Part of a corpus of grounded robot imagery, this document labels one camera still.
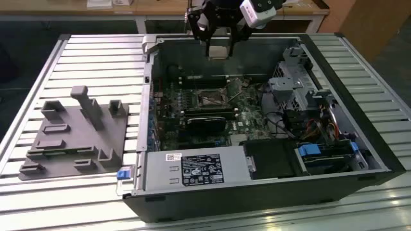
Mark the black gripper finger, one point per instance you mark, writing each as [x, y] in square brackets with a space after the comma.
[199, 33]
[241, 33]

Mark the silver square CPU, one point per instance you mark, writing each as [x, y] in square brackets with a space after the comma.
[219, 52]

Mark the black RAM slot bank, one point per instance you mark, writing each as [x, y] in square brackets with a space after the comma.
[205, 81]

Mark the CPU socket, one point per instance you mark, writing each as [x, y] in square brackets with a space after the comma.
[211, 98]

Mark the grey metal drive cage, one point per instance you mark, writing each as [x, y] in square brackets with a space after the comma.
[288, 96]

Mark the black RAM sticks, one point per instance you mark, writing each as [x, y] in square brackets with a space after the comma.
[208, 112]

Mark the white box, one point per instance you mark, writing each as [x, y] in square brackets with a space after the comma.
[98, 4]

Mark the green motherboard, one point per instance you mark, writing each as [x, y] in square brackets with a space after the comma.
[249, 115]

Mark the black graphics card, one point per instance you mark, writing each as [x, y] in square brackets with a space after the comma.
[205, 124]

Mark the wooden cabinet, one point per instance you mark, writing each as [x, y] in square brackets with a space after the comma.
[368, 24]

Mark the small silver heat sink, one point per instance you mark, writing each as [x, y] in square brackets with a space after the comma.
[239, 139]

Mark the wooden desk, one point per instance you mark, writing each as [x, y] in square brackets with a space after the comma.
[48, 12]

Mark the blue disk carrier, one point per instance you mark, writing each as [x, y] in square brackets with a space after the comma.
[308, 150]

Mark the grey parts rack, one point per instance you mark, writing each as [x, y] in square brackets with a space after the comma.
[80, 134]

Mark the silver power supply unit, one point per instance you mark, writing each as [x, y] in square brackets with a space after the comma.
[160, 168]

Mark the blue plastic tab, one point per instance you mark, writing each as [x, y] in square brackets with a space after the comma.
[353, 147]

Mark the blue case latch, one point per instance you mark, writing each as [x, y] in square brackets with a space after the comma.
[122, 174]

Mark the black open PC case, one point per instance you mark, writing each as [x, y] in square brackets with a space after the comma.
[224, 204]

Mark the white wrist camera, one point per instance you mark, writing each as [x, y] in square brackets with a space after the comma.
[256, 14]

